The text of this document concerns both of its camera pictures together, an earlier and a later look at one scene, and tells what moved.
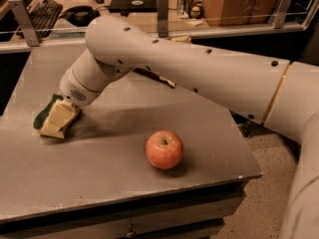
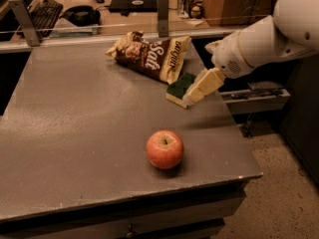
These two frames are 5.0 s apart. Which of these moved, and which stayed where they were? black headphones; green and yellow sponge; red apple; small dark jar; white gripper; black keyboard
Moved: green and yellow sponge; white gripper
Stayed: black headphones; red apple; black keyboard; small dark jar
